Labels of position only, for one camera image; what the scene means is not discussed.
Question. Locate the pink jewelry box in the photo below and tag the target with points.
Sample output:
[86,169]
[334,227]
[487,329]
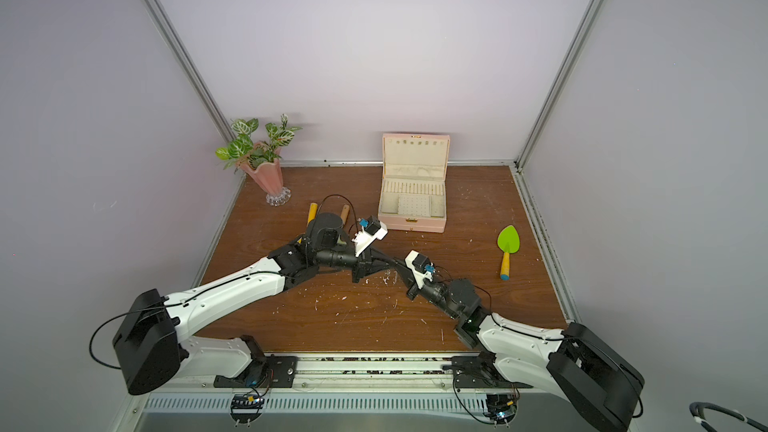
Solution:
[413,190]

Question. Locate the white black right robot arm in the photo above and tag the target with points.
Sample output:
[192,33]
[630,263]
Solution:
[572,363]

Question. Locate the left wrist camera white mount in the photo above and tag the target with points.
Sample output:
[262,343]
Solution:
[371,229]

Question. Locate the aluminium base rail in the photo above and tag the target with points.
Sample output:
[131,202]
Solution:
[407,384]

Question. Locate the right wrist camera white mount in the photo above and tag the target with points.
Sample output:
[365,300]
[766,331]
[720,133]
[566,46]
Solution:
[421,267]

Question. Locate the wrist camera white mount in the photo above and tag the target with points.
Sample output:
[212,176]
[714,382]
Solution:
[421,267]
[371,229]

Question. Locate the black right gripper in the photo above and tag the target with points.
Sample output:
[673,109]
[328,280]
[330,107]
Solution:
[412,279]

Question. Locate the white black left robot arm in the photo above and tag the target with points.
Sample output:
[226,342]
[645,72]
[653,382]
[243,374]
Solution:
[148,342]

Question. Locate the green trowel yellow handle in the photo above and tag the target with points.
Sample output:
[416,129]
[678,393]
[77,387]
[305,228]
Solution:
[508,242]

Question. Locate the green rake wooden handle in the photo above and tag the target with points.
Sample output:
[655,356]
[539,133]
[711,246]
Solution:
[345,213]

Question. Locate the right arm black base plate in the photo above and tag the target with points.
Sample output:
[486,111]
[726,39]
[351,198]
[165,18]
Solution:
[478,372]

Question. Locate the circuit board with wires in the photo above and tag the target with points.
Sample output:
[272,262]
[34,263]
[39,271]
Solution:
[246,408]
[489,409]

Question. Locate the plant in pink vase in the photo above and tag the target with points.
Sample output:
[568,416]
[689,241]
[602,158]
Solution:
[260,159]

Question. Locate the right circuit board with wires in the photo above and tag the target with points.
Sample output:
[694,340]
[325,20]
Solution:
[489,409]

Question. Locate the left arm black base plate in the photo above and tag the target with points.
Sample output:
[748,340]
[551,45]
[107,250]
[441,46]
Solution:
[260,370]

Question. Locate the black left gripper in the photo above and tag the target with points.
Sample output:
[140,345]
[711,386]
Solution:
[378,259]

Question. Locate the yellow plastic garden shovel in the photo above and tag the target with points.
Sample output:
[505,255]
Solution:
[313,209]

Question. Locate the left circuit board with wires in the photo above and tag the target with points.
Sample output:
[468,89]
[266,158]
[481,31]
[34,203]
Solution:
[246,408]

